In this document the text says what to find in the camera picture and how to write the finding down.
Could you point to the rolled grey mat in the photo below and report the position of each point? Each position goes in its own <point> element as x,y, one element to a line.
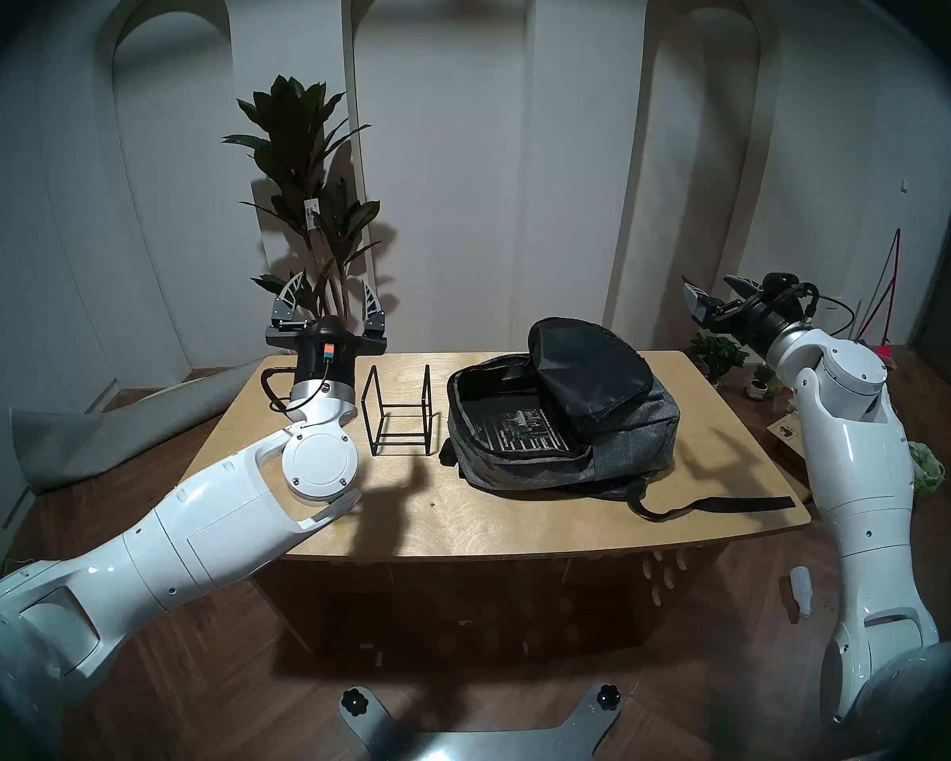
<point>119,430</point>

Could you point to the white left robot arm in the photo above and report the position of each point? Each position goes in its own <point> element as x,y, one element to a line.
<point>206,529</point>

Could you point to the grey and black backpack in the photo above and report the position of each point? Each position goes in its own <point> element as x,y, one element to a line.
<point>626,442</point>

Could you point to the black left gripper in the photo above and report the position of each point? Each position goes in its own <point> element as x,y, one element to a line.
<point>325,355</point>

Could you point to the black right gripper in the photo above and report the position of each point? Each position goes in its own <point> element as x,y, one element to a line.
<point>761,315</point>

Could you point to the tall dark leafy plant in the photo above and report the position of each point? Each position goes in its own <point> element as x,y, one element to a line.
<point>301,157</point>

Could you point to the white plant tag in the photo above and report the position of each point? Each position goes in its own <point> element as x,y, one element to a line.
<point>314,212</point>

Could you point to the bushy small green plant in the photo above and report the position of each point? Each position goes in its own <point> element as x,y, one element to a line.
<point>717,351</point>

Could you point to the white plastic bottle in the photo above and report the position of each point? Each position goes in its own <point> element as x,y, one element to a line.
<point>800,589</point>

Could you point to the brown cardboard box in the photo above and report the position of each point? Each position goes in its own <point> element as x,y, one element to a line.
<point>784,434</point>

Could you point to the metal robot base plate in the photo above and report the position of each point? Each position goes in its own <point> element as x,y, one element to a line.
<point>475,743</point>

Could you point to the tiny plant in white pot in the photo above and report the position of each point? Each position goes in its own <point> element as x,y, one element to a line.
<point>758,385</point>

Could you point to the light wooden table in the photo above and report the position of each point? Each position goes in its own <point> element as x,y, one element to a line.
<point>483,521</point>

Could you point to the green mesh bag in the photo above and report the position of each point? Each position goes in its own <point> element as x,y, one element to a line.
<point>927,466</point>

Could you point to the black book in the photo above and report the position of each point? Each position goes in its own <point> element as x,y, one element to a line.
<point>523,430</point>

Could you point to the black base knob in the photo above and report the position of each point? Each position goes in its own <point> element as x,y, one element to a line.
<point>607,696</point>
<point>353,701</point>

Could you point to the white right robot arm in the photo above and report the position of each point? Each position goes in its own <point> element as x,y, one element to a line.
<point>864,466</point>

